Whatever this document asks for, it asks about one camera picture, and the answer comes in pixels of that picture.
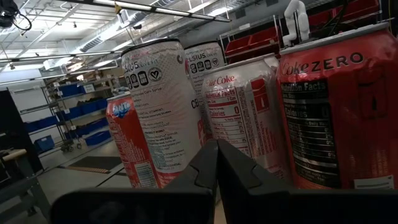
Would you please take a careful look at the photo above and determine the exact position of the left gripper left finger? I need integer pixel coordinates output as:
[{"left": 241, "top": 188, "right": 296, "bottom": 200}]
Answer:
[{"left": 50, "top": 139, "right": 218, "bottom": 224}]

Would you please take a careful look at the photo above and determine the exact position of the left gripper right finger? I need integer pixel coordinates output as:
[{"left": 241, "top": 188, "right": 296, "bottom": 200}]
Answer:
[{"left": 217, "top": 139, "right": 398, "bottom": 224}]

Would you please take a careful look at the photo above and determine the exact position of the orange soda can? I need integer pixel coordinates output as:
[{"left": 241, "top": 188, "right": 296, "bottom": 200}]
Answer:
[{"left": 105, "top": 92, "right": 165, "bottom": 190}]

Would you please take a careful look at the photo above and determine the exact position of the red cola can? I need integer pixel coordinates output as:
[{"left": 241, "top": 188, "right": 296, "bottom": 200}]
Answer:
[{"left": 275, "top": 21, "right": 398, "bottom": 190}]

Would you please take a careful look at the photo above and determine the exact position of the tall silver black-topped can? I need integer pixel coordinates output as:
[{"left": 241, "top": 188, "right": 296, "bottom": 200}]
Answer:
[
  {"left": 183, "top": 40, "right": 226, "bottom": 147},
  {"left": 120, "top": 37, "right": 206, "bottom": 187}
]

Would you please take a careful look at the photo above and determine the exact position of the silver diet cola can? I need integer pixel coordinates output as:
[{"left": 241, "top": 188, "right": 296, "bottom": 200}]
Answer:
[{"left": 200, "top": 53, "right": 292, "bottom": 184}]

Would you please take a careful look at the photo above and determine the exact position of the black hazard-striped floor mat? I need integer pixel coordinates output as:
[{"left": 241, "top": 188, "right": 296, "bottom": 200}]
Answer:
[{"left": 66, "top": 155, "right": 124, "bottom": 174}]

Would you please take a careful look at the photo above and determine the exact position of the small black wheeled cart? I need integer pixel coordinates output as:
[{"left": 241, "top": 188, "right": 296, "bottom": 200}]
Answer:
[{"left": 60, "top": 136, "right": 83, "bottom": 153}]

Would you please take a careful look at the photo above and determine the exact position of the metal rack with blue bins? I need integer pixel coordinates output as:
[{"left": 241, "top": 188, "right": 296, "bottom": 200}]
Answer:
[{"left": 18, "top": 74, "right": 121, "bottom": 154}]

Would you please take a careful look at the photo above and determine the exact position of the blue plastic crate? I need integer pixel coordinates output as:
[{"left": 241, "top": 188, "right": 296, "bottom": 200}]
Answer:
[{"left": 33, "top": 134, "right": 56, "bottom": 154}]

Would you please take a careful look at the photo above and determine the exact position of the grey metal workbench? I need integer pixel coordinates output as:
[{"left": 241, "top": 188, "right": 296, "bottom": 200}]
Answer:
[{"left": 0, "top": 148, "right": 53, "bottom": 222}]

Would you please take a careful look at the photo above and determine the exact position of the tall black cabinet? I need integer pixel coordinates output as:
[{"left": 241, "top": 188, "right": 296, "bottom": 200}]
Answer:
[{"left": 0, "top": 90, "right": 44, "bottom": 175}]

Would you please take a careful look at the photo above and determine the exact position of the metal rack with red bins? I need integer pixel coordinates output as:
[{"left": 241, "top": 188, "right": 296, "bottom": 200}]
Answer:
[{"left": 219, "top": 0, "right": 384, "bottom": 65}]

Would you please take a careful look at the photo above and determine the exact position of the black overhead rig beam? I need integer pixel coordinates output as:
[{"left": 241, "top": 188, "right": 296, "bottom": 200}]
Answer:
[{"left": 62, "top": 0, "right": 233, "bottom": 23}]

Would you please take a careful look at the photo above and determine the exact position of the black overhead camera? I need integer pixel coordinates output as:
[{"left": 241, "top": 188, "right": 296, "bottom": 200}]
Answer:
[{"left": 0, "top": 0, "right": 33, "bottom": 32}]

